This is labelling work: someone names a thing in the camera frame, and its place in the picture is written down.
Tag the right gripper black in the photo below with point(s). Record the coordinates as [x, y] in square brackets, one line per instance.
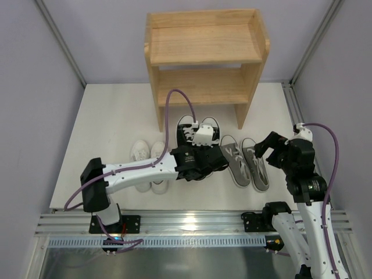
[276, 147]

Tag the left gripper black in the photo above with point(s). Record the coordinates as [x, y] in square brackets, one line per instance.
[211, 157]

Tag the black canvas sneaker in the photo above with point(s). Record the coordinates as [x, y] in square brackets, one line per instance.
[185, 132]
[216, 129]

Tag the white sneaker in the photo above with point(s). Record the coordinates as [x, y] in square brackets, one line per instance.
[140, 151]
[158, 187]

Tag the wooden two-tier shoe shelf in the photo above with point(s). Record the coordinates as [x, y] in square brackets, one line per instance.
[216, 57]

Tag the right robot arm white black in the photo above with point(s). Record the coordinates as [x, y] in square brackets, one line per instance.
[314, 253]

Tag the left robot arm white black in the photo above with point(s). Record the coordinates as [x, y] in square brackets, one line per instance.
[99, 181]

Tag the right grey canvas sneaker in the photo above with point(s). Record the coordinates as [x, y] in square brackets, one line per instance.
[256, 165]

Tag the grey canvas sneaker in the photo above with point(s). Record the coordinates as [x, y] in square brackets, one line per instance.
[256, 165]
[237, 164]

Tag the left grey canvas sneaker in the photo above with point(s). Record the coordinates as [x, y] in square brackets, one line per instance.
[237, 164]

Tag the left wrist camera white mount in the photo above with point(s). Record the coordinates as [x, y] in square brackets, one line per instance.
[203, 136]

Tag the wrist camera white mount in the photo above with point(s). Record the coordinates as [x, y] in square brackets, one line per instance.
[302, 132]
[203, 136]

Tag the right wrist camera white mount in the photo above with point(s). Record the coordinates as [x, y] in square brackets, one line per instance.
[302, 132]

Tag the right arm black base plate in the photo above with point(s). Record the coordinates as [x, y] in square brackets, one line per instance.
[254, 222]

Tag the perforated cable duct strip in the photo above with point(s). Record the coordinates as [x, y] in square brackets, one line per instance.
[170, 241]

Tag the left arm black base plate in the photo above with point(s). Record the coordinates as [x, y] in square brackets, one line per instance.
[128, 224]

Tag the right aluminium frame post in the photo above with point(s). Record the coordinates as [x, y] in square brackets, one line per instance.
[319, 34]

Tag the aluminium frame post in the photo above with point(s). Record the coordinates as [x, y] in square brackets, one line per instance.
[45, 13]
[319, 34]

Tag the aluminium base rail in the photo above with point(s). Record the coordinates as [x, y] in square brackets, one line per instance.
[173, 222]

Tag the left aluminium frame post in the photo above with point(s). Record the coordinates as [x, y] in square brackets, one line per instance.
[45, 13]

